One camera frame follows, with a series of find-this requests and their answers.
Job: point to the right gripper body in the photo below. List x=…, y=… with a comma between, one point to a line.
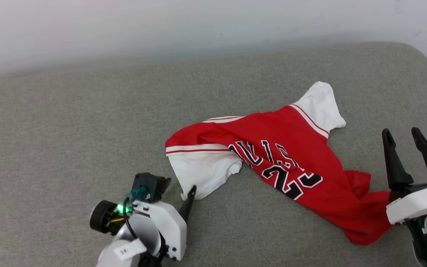
x=421, y=205

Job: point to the white grey left arm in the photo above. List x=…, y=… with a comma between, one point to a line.
x=145, y=230

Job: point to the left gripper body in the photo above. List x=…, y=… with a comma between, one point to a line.
x=169, y=226

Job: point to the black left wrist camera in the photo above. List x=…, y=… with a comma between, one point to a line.
x=150, y=183

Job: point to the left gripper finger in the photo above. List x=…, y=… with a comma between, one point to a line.
x=188, y=205

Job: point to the red white basketball jersey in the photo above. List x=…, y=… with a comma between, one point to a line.
x=291, y=129

